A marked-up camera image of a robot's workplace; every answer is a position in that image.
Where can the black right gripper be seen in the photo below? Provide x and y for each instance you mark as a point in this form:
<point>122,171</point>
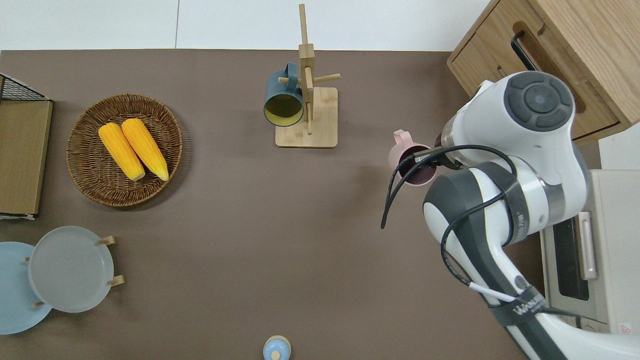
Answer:
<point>449,160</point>

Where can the pink mug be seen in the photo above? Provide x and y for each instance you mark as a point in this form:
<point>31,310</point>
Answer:
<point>402,140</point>

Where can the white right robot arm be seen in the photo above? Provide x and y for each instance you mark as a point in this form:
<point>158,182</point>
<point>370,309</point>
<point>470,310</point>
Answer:
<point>525,150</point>

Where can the wooden mug rack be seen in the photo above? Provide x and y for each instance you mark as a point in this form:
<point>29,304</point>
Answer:
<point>320,125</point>

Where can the dark blue mug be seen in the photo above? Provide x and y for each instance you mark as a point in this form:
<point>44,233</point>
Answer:
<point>280,87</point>

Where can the brown table mat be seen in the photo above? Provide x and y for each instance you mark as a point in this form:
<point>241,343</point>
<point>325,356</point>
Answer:
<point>250,225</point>

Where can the white toaster oven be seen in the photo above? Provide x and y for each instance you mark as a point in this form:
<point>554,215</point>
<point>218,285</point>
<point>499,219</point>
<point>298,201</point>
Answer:
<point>617,225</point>

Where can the wooden cabinet box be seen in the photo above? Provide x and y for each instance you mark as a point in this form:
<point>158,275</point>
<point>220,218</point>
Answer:
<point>600,30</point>

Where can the yellow corn cob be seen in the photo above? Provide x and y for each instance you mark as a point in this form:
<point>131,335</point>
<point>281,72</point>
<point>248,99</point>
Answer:
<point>145,149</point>
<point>121,151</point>

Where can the wooden plate rack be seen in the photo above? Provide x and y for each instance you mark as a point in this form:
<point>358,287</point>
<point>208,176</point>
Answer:
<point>111,240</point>

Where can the round wicker basket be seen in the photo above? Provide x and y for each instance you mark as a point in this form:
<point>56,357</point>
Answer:
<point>90,175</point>

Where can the grey plate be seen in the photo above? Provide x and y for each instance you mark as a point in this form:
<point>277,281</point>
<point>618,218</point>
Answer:
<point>70,270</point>

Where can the wooden basket lid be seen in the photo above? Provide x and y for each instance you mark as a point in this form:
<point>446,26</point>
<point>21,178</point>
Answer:
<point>22,155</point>

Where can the light blue plate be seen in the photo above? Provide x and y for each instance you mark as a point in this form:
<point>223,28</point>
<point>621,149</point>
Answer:
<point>15,295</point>

